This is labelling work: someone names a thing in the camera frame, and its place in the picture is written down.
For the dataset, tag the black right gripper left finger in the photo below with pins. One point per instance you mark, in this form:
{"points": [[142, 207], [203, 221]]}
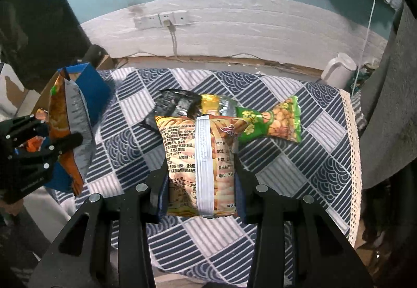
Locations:
{"points": [[105, 243]]}

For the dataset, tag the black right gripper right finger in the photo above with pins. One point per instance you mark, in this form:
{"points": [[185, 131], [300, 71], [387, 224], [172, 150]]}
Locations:
{"points": [[322, 255]]}

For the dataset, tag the orange green snack bag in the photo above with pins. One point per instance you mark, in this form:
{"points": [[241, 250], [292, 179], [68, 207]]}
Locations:
{"points": [[70, 127]]}

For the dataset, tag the small green candy packet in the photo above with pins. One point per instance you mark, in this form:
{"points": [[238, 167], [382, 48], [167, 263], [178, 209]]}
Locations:
{"points": [[282, 121]]}

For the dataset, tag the yellow fries snack bag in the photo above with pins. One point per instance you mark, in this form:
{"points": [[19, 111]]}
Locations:
{"points": [[200, 155]]}

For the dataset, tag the black snack packet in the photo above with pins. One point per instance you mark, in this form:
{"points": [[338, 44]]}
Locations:
{"points": [[173, 103]]}

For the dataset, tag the gold biscuit packet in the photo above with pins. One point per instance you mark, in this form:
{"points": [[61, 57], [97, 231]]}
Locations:
{"points": [[217, 105]]}

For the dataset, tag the navy white patterned tablecloth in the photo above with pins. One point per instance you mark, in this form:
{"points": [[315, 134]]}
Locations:
{"points": [[325, 164]]}

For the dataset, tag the cardboard box with blue rim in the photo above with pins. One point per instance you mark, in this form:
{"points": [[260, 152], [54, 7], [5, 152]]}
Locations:
{"points": [[96, 94]]}

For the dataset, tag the large black panel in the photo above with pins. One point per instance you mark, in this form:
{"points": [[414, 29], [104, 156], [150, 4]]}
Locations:
{"points": [[38, 37]]}

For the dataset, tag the grey hanging jacket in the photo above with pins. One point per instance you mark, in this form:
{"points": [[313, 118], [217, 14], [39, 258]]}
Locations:
{"points": [[388, 103]]}

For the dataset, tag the white mug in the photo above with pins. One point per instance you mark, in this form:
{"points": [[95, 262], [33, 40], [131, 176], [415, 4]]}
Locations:
{"points": [[339, 71]]}

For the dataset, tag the white wall socket strip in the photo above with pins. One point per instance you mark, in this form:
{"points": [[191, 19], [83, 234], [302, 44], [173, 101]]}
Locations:
{"points": [[165, 19]]}

